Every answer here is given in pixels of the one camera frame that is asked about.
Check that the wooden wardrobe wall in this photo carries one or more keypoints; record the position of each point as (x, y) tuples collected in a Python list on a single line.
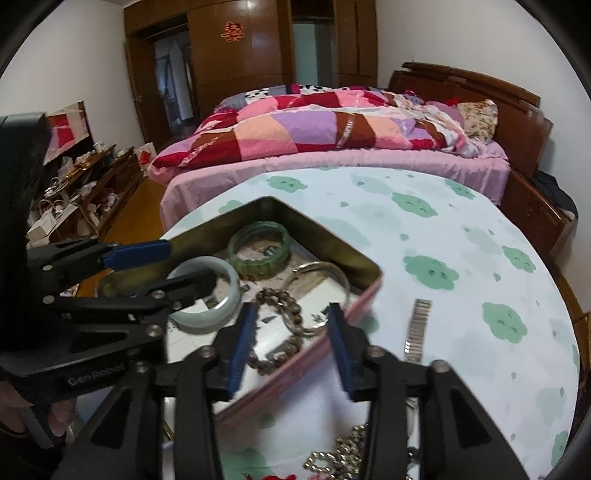
[(265, 57)]

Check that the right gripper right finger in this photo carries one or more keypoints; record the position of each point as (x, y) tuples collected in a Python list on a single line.
[(458, 438)]

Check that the cloud print tablecloth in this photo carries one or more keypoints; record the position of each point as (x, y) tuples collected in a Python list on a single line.
[(497, 315)]

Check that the red double happiness decoration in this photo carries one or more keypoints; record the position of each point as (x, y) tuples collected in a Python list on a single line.
[(232, 32)]

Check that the pale jade bangle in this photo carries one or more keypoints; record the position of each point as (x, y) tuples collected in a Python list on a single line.
[(215, 309)]

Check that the silver bangle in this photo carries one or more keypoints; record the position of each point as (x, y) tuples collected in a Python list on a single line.
[(310, 288)]

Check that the cluttered low wooden cabinet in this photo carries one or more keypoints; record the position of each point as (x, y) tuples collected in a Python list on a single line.
[(87, 201)]

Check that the bed with pink sheet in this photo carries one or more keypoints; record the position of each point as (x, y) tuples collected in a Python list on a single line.
[(487, 173)]

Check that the pink metal tin box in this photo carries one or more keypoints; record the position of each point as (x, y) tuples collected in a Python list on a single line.
[(257, 238)]

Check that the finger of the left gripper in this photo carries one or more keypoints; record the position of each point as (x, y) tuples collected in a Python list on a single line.
[(78, 259), (151, 305)]

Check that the wooden nightstand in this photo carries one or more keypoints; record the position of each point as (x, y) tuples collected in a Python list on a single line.
[(546, 226)]

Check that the floral pillow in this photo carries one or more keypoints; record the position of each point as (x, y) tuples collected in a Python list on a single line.
[(480, 119)]

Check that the dark clothes on nightstand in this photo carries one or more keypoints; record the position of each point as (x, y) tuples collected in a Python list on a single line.
[(549, 186)]

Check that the patchwork quilt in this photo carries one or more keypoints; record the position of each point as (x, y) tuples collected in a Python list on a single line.
[(296, 118)]

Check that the silver metal wristwatch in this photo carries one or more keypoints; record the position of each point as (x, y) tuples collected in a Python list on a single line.
[(414, 350)]

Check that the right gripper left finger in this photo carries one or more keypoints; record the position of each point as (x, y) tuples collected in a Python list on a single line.
[(122, 440)]

